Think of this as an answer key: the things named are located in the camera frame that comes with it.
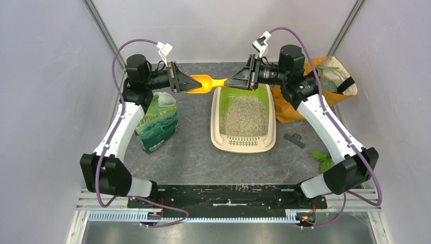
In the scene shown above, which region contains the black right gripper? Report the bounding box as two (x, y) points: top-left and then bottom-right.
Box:
(224, 54), (288, 91)

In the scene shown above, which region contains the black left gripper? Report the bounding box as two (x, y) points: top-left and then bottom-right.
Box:
(144, 62), (202, 93)

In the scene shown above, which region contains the yellow plastic scoop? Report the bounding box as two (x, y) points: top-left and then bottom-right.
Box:
(186, 74), (227, 94)

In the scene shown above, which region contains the green cat litter bag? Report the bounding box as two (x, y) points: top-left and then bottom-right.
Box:
(135, 92), (178, 154)

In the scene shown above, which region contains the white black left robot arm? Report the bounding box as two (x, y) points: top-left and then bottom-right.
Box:
(80, 54), (202, 208)

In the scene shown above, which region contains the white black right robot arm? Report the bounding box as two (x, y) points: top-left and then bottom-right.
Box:
(224, 45), (379, 208)

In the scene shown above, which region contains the beige green litter box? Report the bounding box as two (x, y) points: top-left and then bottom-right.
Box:
(210, 84), (276, 154)

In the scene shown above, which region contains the black clip on table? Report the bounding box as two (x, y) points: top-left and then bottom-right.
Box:
(284, 133), (305, 149)

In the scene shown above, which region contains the green melon in bag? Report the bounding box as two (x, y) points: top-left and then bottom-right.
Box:
(320, 79), (338, 93)

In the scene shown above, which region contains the orange tote bag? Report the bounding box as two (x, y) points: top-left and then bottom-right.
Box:
(271, 56), (358, 124)

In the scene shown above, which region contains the white radish with leaves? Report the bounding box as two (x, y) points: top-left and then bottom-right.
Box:
(310, 149), (333, 173)

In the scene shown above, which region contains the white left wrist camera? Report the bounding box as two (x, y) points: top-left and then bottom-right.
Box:
(156, 42), (173, 57)

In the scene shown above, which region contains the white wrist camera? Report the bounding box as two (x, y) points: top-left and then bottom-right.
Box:
(252, 31), (271, 58)
(156, 42), (173, 57)

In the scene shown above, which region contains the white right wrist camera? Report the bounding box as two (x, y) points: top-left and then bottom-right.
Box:
(252, 31), (271, 58)

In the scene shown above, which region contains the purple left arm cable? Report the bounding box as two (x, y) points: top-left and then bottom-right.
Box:
(95, 39), (190, 229)

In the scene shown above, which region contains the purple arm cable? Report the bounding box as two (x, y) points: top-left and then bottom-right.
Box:
(268, 26), (383, 230)
(95, 39), (190, 229)

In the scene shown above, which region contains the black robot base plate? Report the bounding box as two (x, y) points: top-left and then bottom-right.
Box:
(149, 184), (327, 218)

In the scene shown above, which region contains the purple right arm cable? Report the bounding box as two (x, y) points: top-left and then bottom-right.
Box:
(268, 26), (383, 230)

